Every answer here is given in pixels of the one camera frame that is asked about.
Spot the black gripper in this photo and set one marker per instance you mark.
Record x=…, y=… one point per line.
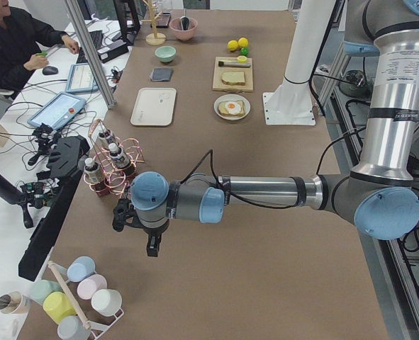
x=152, y=234

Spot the fried egg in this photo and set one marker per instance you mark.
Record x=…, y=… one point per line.
x=232, y=107

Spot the computer mouse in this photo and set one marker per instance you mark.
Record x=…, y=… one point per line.
x=50, y=70

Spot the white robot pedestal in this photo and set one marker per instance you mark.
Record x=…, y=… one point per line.
x=291, y=102

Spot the green cup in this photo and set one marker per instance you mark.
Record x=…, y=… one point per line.
x=42, y=289

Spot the tea bottle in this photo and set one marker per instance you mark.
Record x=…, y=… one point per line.
x=105, y=138
x=93, y=172
x=118, y=157

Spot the mint green bowl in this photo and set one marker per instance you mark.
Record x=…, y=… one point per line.
x=165, y=54

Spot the black monitor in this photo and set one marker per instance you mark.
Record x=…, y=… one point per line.
x=63, y=165

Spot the white round plate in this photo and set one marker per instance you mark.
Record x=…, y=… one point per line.
x=232, y=97

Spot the white cup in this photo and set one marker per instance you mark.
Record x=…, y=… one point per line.
x=106, y=302

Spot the bread slice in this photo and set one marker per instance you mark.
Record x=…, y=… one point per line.
x=223, y=112
x=233, y=78

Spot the green lime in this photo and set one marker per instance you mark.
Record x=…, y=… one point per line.
x=244, y=51

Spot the aluminium frame post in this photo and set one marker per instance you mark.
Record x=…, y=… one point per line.
x=91, y=54

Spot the grey cup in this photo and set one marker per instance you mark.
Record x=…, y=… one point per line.
x=71, y=328

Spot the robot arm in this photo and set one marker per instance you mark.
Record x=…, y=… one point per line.
x=376, y=196

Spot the blue teach pendant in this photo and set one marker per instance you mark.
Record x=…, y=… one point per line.
x=59, y=111
x=81, y=80

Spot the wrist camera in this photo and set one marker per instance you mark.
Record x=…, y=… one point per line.
x=124, y=214

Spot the grey folded cloth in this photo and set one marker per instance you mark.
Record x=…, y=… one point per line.
x=160, y=74

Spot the black thermos bottle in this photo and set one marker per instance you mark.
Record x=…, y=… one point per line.
x=9, y=192

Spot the cream rabbit tray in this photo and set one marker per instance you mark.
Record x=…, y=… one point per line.
x=154, y=107

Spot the paper cup with strainer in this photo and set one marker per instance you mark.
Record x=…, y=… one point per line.
x=14, y=303

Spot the pink bowl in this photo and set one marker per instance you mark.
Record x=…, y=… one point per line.
x=183, y=31

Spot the copper wire bottle rack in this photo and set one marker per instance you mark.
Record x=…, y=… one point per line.
x=115, y=181

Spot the wooden cutting board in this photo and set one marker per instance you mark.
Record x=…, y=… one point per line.
x=219, y=86

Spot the blue cup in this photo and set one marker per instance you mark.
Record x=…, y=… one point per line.
x=81, y=268

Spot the lemon half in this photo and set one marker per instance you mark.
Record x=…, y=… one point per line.
x=242, y=59

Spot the yellow lemon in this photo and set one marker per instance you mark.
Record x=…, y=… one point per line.
x=243, y=42
x=232, y=45

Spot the pink cup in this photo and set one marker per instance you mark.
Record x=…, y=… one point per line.
x=87, y=287

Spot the steel rolling pin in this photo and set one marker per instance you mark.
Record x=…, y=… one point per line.
x=222, y=63

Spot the wooden mug tree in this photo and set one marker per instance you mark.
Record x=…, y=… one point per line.
x=155, y=38

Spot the yellow cup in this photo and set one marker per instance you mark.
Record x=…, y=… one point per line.
x=57, y=306

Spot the steel scoop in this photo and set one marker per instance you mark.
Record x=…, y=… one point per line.
x=184, y=23

